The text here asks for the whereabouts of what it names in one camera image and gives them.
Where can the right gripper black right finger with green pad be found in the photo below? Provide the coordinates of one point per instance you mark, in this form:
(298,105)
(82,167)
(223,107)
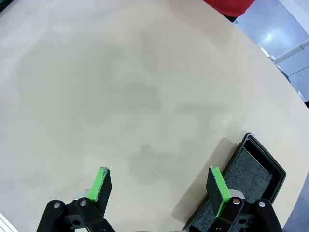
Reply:
(217,188)

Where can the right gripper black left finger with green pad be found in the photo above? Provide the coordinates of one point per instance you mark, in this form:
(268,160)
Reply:
(101,191)

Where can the black tray with foam insert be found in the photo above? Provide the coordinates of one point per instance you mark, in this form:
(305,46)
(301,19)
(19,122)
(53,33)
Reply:
(251,174)

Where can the white panel edge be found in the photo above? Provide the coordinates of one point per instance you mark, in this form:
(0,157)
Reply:
(6,224)

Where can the white pole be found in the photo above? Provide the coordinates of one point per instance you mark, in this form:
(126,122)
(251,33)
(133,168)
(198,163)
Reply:
(292,50)

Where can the person in red shirt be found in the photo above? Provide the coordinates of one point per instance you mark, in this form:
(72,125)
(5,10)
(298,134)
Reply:
(229,6)

